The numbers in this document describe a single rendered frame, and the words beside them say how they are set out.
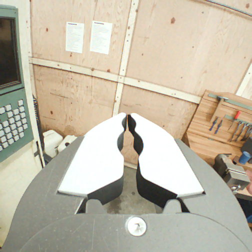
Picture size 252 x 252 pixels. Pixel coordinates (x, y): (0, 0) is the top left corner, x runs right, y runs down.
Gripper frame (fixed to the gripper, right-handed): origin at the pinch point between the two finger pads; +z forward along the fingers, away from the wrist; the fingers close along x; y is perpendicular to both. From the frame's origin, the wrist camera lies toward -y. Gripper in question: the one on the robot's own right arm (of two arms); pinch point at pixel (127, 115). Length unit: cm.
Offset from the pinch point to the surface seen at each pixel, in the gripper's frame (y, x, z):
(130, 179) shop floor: 161, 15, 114
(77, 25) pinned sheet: -20, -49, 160
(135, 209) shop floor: 162, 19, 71
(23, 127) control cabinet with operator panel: 36, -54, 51
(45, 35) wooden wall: -11, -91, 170
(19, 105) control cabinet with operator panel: 23, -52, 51
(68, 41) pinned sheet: -3, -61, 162
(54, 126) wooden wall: 112, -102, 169
